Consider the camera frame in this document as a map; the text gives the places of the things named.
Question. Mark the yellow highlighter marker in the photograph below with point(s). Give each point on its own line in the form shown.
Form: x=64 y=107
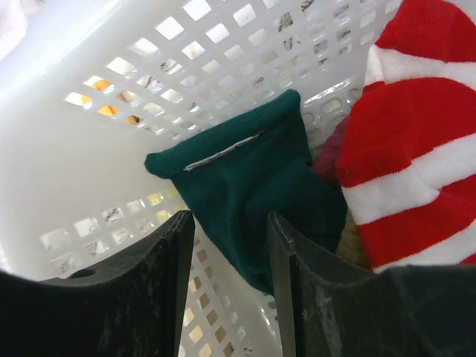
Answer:
x=109 y=108

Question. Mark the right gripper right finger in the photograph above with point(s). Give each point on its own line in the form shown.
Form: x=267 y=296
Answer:
x=328 y=307

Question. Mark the red white striped sock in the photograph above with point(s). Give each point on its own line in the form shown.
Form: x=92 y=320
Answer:
x=407 y=161

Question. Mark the plain tan sock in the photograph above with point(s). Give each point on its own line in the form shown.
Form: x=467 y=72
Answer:
x=350 y=248

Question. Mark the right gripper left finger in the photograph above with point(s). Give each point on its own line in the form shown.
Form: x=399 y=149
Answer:
x=130 y=304

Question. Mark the white plastic basket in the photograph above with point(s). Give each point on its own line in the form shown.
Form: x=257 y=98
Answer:
x=74 y=186

